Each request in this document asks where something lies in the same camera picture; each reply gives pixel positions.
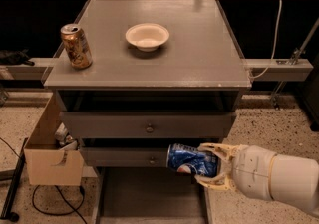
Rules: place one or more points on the black object on rail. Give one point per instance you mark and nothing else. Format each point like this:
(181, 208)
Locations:
(8, 57)

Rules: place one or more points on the black stand leg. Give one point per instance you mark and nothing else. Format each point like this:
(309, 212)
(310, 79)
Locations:
(13, 176)

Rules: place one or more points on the grey bottom drawer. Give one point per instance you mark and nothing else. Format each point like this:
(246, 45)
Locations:
(142, 195)

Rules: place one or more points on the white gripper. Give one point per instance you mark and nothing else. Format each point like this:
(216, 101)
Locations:
(254, 172)

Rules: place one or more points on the cardboard box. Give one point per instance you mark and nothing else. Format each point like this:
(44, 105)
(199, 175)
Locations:
(46, 163)

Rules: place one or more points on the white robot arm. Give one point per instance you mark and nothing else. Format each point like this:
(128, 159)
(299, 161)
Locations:
(293, 181)

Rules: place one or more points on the gold soda can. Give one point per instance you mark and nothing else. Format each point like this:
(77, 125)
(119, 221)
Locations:
(76, 46)

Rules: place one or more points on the grey middle drawer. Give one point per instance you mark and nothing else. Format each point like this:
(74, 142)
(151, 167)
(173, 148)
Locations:
(124, 157)

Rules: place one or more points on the crumpled items in box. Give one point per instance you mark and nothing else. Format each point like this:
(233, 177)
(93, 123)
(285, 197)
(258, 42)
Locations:
(64, 140)

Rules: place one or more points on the grey drawer cabinet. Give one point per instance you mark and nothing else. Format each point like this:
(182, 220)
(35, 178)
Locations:
(198, 70)

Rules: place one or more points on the blue pepsi can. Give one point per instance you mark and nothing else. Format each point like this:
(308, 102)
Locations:
(187, 159)

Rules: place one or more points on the grey top drawer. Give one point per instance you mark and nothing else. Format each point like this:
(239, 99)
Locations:
(148, 124)

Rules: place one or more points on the white paper bowl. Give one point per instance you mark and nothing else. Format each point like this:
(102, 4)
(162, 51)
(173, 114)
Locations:
(147, 37)

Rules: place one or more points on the grey drawer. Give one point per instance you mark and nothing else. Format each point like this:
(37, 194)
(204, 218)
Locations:
(148, 124)
(142, 195)
(124, 157)

